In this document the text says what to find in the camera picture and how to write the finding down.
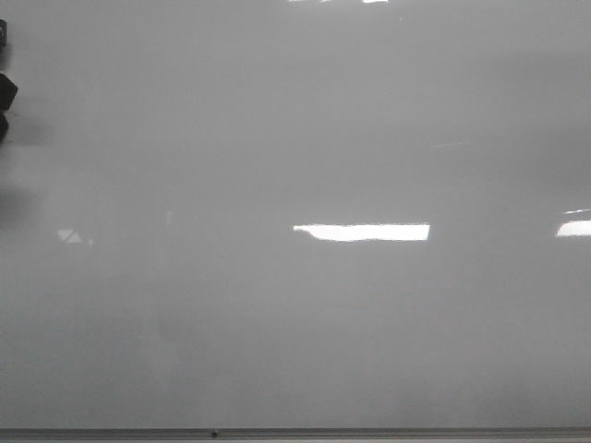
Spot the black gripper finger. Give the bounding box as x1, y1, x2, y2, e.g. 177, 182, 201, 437
0, 113, 9, 141
0, 73, 18, 111

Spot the black magnet on whiteboard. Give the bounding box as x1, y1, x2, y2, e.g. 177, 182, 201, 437
0, 19, 7, 47

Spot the white whiteboard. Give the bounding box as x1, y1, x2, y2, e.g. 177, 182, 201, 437
1, 1, 590, 438

